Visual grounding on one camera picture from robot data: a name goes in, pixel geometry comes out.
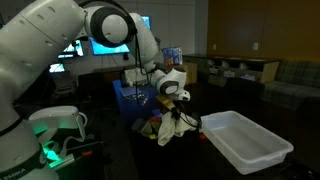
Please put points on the plaid sofa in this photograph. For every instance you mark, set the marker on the plaid sofa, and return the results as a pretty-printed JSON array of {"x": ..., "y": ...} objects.
[{"x": 294, "y": 81}]

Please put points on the orange handled tool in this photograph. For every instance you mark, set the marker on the orange handled tool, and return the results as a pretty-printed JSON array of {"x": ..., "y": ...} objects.
[{"x": 70, "y": 159}]

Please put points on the right wall monitor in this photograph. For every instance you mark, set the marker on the right wall monitor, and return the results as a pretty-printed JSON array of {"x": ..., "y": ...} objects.
[{"x": 110, "y": 48}]

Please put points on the wooden shelf cabinet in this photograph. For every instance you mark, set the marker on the wooden shelf cabinet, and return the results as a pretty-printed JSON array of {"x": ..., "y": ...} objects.
[{"x": 216, "y": 70}]

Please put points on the cardboard box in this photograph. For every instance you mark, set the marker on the cardboard box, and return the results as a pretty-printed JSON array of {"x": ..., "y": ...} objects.
[{"x": 191, "y": 70}]

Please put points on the orange toy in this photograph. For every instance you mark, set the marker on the orange toy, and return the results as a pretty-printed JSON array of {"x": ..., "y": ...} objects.
[{"x": 202, "y": 137}]

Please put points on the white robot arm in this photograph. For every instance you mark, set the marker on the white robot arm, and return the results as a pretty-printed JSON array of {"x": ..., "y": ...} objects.
[{"x": 32, "y": 40}]

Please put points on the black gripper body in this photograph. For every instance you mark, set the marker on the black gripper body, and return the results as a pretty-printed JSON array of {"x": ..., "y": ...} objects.
[{"x": 177, "y": 114}]

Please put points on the clear plastic bin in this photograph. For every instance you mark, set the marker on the clear plastic bin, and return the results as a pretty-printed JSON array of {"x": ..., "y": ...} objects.
[{"x": 248, "y": 146}]

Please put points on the left wall monitor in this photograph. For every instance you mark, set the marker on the left wall monitor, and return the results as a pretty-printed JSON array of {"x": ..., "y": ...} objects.
[{"x": 73, "y": 50}]

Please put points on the brown plush toy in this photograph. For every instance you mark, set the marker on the brown plush toy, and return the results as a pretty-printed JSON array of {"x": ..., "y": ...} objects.
[{"x": 150, "y": 129}]

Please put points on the small laptop screen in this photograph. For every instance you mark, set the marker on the small laptop screen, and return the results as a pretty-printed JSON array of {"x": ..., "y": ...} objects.
[{"x": 57, "y": 67}]

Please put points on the white box on desk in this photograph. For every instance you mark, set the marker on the white box on desk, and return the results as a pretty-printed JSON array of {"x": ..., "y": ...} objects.
[{"x": 136, "y": 76}]

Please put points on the blue white product box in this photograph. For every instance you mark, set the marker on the blue white product box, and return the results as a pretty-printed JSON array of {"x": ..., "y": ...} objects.
[{"x": 172, "y": 56}]

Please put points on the white towel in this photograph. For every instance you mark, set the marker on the white towel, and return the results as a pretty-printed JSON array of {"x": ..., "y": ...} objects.
[{"x": 171, "y": 127}]

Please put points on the wall monitor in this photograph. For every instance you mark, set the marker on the wall monitor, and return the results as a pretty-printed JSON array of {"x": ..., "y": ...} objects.
[
  {"x": 73, "y": 50},
  {"x": 110, "y": 48}
]

